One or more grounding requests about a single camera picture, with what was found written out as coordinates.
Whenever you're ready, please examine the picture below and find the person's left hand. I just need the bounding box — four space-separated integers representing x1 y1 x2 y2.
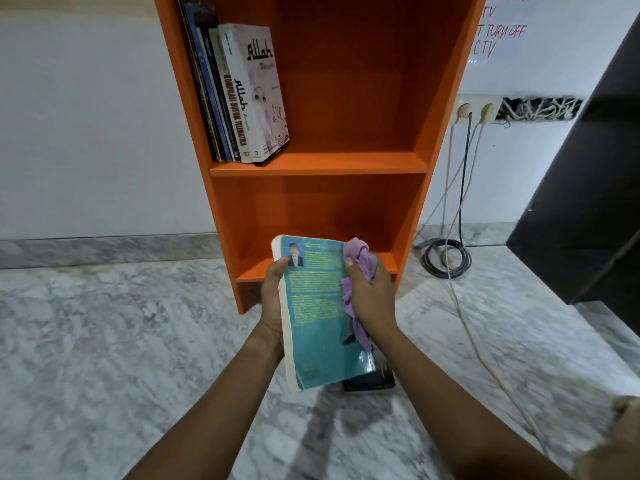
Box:
252 256 291 363

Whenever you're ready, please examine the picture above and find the person's right hand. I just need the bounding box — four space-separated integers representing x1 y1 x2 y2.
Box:
343 254 399 345

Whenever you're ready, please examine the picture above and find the small green cover book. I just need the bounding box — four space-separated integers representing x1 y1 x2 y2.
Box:
270 234 377 394

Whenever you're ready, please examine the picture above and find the purple cleaning cloth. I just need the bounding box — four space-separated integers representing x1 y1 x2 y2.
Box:
341 237 379 353

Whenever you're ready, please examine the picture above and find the dark blue boat cover book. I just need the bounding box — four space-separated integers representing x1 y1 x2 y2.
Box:
343 344 397 393

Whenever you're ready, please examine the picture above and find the cream red-titled cover book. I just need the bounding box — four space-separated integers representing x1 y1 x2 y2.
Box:
207 27 251 164

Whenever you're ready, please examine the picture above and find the green photo cover book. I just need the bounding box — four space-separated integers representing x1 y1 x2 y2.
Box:
197 27 236 163

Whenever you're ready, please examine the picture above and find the white cover book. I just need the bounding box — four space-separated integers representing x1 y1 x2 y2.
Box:
217 23 291 167

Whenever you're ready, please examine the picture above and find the orange wooden bookshelf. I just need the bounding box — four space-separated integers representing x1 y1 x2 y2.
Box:
152 0 489 315

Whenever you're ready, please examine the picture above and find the blue maths textbook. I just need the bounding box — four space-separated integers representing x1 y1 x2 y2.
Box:
181 0 233 163

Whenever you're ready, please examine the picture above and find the person's right forearm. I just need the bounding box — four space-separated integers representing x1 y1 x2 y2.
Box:
375 327 573 480

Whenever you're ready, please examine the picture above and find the person's left forearm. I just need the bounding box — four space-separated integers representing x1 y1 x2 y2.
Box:
123 334 286 480

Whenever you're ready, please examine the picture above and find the dark brown cabinet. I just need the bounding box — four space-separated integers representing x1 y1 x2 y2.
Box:
505 12 640 338

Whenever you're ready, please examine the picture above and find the coiled black cable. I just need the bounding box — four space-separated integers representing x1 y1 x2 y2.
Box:
419 112 473 281
415 114 551 455

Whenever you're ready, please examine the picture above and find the white wall socket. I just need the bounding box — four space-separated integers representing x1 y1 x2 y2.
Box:
451 93 503 127

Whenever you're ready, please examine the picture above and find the white paper wall note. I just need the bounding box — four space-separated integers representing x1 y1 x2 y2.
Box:
467 0 536 63

